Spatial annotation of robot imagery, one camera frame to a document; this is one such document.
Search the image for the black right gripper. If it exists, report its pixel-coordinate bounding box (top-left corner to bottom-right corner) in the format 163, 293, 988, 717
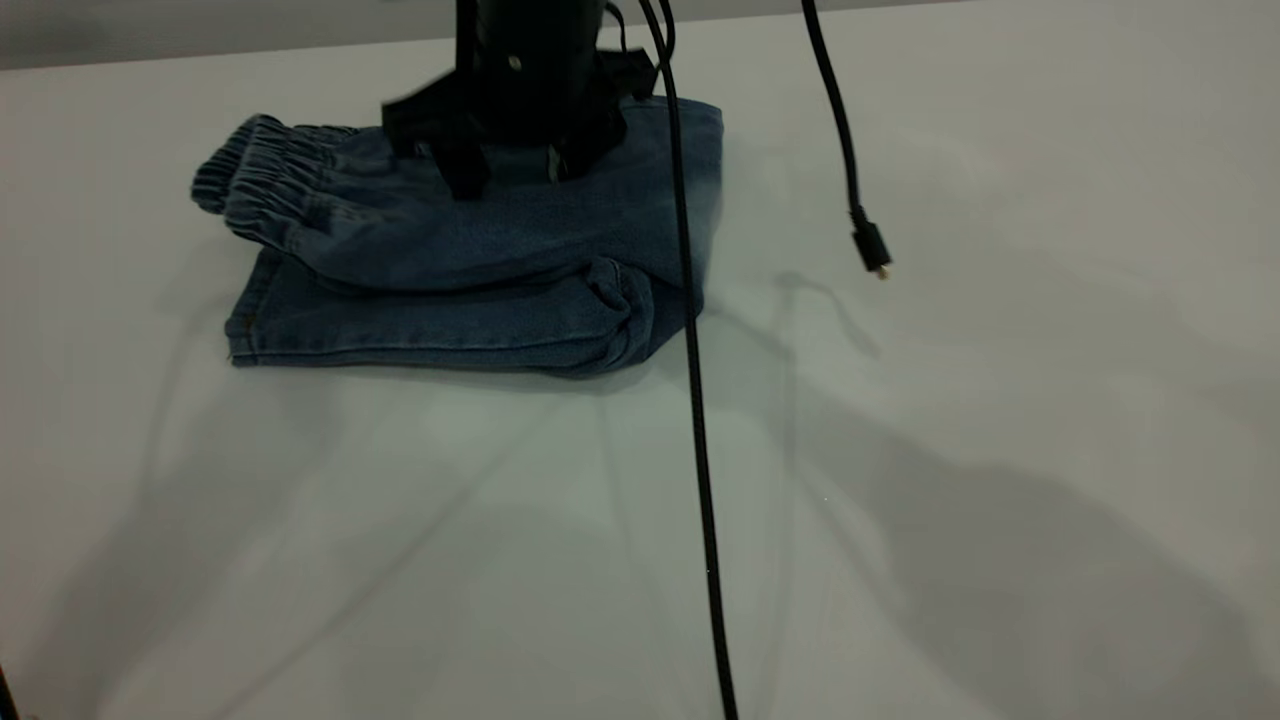
382, 48, 661, 201

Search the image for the long black cable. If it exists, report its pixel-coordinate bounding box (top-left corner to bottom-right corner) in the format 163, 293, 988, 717
600, 0, 741, 720

